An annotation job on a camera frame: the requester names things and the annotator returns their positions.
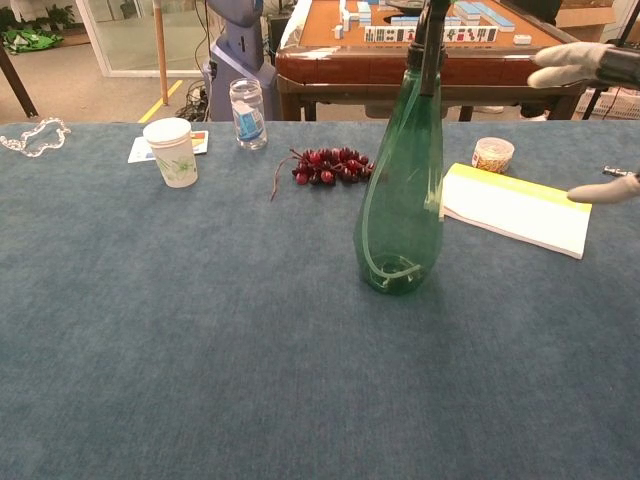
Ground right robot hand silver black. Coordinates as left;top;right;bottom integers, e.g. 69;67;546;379
527;41;640;205

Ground green spray bottle black nozzle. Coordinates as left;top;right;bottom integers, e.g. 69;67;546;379
353;0;452;297

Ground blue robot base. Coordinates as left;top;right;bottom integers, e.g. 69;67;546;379
201;0;279;123

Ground cardboard box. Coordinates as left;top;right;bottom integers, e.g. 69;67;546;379
554;0;617;29

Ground white plastic crate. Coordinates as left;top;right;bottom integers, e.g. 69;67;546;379
573;86;640;122

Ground black tripod stand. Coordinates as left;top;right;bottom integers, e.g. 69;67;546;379
581;0;640;122

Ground white booklet yellow stripe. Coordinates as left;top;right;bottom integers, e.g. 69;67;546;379
441;162;594;261

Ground mahjong tile row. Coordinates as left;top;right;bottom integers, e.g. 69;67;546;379
363;24;500;44

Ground brown mahjong table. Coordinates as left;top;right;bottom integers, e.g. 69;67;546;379
274;0;591;123

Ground red grape bunch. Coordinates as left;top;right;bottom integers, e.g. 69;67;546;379
269;145;377;203

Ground clear plastic jar blue label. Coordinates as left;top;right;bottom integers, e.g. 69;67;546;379
228;77;269;152

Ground white paper cup green print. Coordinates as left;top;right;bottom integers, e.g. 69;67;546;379
142;117;200;190

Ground wooden pole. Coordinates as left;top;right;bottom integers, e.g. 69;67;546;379
151;0;171;107

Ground white printed card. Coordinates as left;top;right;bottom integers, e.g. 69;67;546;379
126;129;211;165

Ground blue felt table cloth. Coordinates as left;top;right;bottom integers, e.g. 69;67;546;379
0;119;640;480

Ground green potted plants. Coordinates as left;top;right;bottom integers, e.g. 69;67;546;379
0;3;77;32

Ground green bag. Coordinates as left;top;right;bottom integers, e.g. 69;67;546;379
1;26;65;56

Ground dark slanted table leg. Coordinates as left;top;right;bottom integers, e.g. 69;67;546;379
0;42;40;120

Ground black cable bundle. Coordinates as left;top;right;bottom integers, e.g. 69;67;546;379
175;0;213;123

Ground white glass partition frame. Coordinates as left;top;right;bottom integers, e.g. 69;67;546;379
74;0;211;79

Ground clear crystal bead necklace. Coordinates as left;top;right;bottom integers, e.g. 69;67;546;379
0;116;73;159

